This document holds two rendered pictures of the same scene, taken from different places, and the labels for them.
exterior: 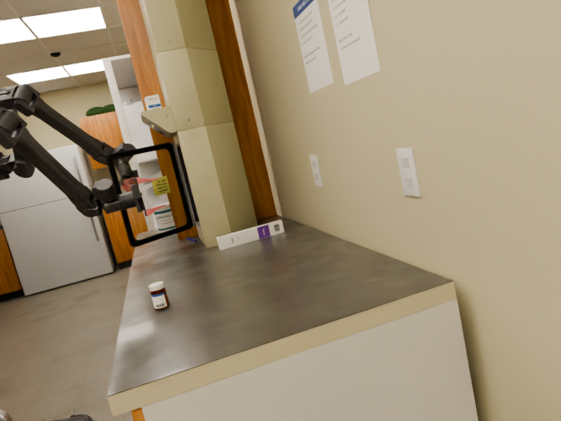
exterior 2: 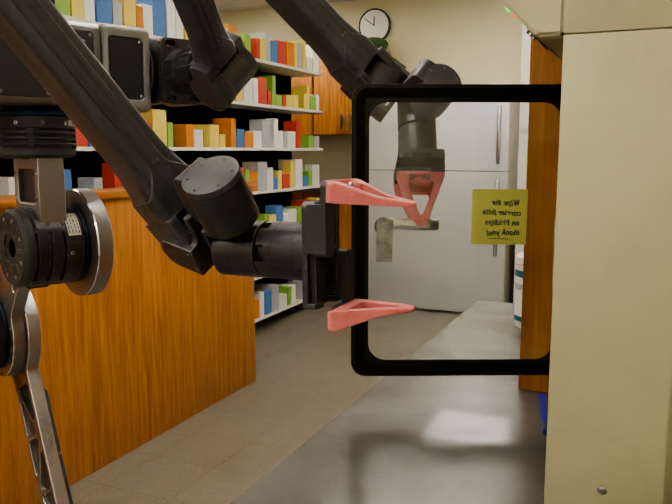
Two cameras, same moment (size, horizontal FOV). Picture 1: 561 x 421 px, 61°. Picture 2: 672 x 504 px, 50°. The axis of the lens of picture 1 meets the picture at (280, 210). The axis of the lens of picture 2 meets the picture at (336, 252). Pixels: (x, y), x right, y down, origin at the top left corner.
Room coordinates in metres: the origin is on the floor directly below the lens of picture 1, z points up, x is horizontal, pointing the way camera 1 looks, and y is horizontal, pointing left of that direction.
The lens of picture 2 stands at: (1.16, 0.06, 1.30)
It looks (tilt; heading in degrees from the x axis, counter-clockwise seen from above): 8 degrees down; 38
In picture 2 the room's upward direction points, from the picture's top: straight up
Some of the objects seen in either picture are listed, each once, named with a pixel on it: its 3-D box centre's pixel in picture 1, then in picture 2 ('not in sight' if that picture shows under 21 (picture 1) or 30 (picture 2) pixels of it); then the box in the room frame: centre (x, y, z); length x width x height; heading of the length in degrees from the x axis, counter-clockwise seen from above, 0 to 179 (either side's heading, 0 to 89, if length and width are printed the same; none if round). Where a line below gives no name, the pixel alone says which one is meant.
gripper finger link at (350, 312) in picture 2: (152, 204); (367, 291); (1.72, 0.45, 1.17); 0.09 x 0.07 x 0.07; 103
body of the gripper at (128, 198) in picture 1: (129, 200); (300, 251); (1.70, 0.52, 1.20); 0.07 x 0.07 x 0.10; 13
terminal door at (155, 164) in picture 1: (151, 193); (462, 233); (2.05, 0.53, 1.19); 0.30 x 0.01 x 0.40; 128
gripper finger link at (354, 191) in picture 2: (146, 185); (367, 217); (1.72, 0.45, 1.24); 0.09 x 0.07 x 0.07; 103
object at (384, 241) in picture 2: not in sight; (384, 240); (1.97, 0.60, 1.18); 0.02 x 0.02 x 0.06; 38
